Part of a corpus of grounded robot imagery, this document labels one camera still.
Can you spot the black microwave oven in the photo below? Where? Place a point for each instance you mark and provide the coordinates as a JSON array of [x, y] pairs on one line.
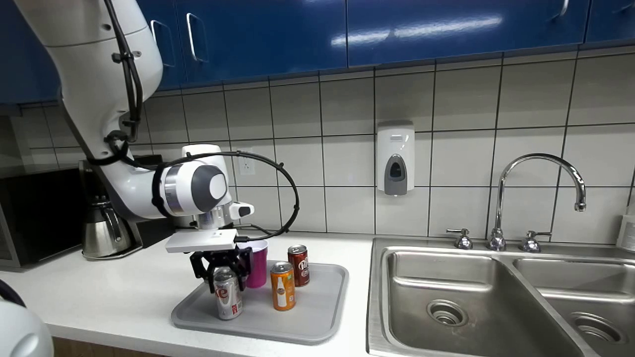
[[40, 217]]

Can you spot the grey plastic tray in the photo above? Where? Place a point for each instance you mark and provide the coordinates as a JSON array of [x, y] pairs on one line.
[[314, 318]]

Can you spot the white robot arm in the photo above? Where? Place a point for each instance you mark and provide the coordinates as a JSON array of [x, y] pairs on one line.
[[108, 64]]

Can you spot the brown root beer can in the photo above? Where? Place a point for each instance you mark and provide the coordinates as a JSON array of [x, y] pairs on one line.
[[298, 258]]

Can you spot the chrome gooseneck faucet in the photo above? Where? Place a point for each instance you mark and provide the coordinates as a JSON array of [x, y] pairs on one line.
[[518, 215]]

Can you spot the stainless steel double sink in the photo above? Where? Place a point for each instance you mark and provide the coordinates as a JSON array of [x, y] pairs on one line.
[[431, 300]]

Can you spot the black coffee maker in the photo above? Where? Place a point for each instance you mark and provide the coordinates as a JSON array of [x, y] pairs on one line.
[[141, 233]]

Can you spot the white wall outlet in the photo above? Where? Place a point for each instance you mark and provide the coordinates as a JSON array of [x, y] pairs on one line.
[[245, 165]]

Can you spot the orange soda can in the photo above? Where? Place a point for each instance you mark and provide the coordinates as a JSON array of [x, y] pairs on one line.
[[282, 286]]

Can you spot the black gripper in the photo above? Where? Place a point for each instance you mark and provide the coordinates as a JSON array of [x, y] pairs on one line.
[[237, 260]]

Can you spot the magenta plastic cup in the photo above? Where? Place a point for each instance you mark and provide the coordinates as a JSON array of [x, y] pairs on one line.
[[259, 264]]

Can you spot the silver diet soda can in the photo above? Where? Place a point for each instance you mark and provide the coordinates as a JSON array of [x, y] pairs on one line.
[[227, 290]]

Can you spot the steel coffee carafe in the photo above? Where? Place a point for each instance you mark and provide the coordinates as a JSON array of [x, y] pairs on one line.
[[104, 233]]

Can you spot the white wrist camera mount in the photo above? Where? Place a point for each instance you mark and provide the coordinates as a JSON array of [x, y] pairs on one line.
[[201, 241]]

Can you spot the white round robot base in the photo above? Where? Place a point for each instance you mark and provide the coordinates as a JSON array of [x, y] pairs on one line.
[[22, 334]]

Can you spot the white wall soap dispenser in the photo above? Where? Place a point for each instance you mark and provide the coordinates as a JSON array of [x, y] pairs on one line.
[[395, 159]]

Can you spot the blue upper cabinets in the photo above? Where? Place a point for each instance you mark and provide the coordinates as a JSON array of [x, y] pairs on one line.
[[209, 42]]

